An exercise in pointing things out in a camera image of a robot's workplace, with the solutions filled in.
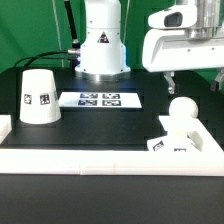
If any white lamp shade cone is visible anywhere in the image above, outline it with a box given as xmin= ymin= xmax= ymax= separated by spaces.
xmin=20 ymin=69 xmax=61 ymax=124

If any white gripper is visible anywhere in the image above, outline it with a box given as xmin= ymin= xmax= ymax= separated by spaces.
xmin=142 ymin=28 xmax=224 ymax=94

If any white marker tag sheet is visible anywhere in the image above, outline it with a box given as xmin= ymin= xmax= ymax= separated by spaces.
xmin=59 ymin=92 xmax=141 ymax=109

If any grey thin cable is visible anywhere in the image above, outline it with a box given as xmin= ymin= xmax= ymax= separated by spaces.
xmin=51 ymin=0 xmax=65 ymax=69

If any white lamp base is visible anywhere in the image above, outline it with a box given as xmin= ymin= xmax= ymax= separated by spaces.
xmin=147 ymin=116 xmax=199 ymax=153

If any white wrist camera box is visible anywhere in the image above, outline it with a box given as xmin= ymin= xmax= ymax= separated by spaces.
xmin=148 ymin=5 xmax=197 ymax=29

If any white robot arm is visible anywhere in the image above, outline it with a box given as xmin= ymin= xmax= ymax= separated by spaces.
xmin=76 ymin=0 xmax=224 ymax=93

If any white lamp bulb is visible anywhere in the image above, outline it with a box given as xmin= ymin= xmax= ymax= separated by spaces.
xmin=169 ymin=97 xmax=198 ymax=136

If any white foam border frame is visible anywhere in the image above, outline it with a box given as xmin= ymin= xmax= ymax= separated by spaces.
xmin=0 ymin=118 xmax=224 ymax=176

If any black cable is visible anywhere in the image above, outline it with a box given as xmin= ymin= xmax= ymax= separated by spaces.
xmin=13 ymin=49 xmax=83 ymax=69

